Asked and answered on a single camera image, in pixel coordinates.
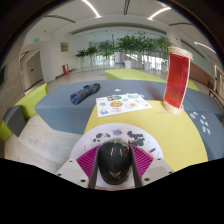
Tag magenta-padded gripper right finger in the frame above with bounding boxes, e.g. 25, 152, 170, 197
128, 143, 175, 189

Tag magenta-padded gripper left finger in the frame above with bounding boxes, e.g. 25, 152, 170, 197
55, 144, 101, 190

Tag black computer mouse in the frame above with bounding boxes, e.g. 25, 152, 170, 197
97, 139, 133, 186

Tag round white printed mouse pad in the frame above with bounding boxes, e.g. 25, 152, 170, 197
68, 122, 165, 191

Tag large grey upholstered seat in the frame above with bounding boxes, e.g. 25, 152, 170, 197
34, 79, 168, 136

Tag small stickers group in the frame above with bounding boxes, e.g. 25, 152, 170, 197
189, 110, 213, 136

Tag white sticker sheet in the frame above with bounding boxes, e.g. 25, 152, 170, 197
95, 92, 153, 118

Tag small dark grey pouf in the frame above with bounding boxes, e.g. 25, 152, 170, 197
2, 105, 27, 137

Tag lime green bench seat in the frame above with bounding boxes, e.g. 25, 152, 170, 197
0, 82, 49, 143

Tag lime green upholstered seat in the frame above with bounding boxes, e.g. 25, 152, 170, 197
187, 79, 200, 92
104, 68, 169, 83

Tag dark wooden chair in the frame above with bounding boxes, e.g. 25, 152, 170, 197
208, 87, 224, 110

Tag brown wooden counter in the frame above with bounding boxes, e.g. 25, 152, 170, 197
189, 61, 216, 88

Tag potted green plants row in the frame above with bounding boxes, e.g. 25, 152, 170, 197
75, 31, 173, 72

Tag ceiling strip lights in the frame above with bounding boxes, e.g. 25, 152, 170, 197
81, 0, 218, 55

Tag dark wall screen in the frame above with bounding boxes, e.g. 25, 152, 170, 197
0, 64, 7, 88

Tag brown wall plaque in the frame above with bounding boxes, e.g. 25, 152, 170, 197
60, 42, 70, 53

